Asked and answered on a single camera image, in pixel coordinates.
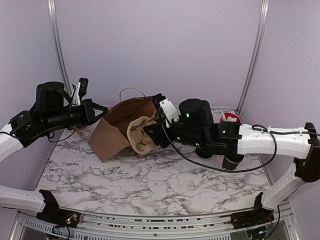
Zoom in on red ribbed plastic cup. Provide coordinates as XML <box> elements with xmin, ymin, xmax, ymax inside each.
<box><xmin>219</xmin><ymin>112</ymin><xmax>243</xmax><ymax>125</ymax></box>

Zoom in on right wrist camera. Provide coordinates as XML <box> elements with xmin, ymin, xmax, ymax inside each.
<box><xmin>152</xmin><ymin>93</ymin><xmax>180</xmax><ymax>128</ymax></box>

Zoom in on right aluminium frame post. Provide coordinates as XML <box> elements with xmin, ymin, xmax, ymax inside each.
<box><xmin>236</xmin><ymin>0</ymin><xmax>270</xmax><ymax>114</ymax></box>

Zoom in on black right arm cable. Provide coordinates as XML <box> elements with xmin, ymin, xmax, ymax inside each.
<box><xmin>159</xmin><ymin>109</ymin><xmax>320</xmax><ymax>173</ymax></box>

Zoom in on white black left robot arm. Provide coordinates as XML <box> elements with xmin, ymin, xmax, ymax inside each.
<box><xmin>0</xmin><ymin>77</ymin><xmax>109</xmax><ymax>228</ymax></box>

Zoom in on brown paper bag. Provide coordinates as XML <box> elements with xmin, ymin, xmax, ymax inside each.
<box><xmin>88</xmin><ymin>96</ymin><xmax>157</xmax><ymax>163</ymax></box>

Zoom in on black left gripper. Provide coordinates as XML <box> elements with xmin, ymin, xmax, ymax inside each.
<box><xmin>43</xmin><ymin>98</ymin><xmax>109</xmax><ymax>132</ymax></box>

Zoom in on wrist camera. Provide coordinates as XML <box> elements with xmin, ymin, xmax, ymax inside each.
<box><xmin>71</xmin><ymin>77</ymin><xmax>89</xmax><ymax>106</ymax></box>
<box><xmin>152</xmin><ymin>93</ymin><xmax>180</xmax><ymax>128</ymax></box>

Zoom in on paper bag twine handle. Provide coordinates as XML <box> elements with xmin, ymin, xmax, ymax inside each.
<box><xmin>118</xmin><ymin>86</ymin><xmax>146</xmax><ymax>103</ymax></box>

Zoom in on white sticks in red cup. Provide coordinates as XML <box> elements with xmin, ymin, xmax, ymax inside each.
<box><xmin>220</xmin><ymin>111</ymin><xmax>238</xmax><ymax>123</ymax></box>

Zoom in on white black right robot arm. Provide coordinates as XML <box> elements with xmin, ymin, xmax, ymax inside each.
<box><xmin>144</xmin><ymin>94</ymin><xmax>320</xmax><ymax>229</ymax></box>

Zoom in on left aluminium frame post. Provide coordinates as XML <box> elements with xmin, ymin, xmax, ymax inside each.
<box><xmin>47</xmin><ymin>0</ymin><xmax>71</xmax><ymax>94</ymax></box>

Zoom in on single black paper cup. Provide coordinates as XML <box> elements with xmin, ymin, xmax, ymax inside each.
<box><xmin>222</xmin><ymin>155</ymin><xmax>244</xmax><ymax>171</ymax></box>

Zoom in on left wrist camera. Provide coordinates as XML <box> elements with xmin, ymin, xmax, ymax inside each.
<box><xmin>71</xmin><ymin>77</ymin><xmax>89</xmax><ymax>106</ymax></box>

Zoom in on brown cardboard cup carrier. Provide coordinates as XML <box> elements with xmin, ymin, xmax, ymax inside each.
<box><xmin>126</xmin><ymin>116</ymin><xmax>156</xmax><ymax>155</ymax></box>

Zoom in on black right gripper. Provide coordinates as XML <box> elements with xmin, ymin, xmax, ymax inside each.
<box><xmin>143</xmin><ymin>116</ymin><xmax>207</xmax><ymax>150</ymax></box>

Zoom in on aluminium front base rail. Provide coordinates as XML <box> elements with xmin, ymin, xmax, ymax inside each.
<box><xmin>9</xmin><ymin>199</ymin><xmax>301</xmax><ymax>240</ymax></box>

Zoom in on aluminium frame post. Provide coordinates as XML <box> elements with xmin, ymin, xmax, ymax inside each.
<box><xmin>47</xmin><ymin>0</ymin><xmax>71</xmax><ymax>94</ymax></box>
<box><xmin>236</xmin><ymin>0</ymin><xmax>270</xmax><ymax>114</ymax></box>

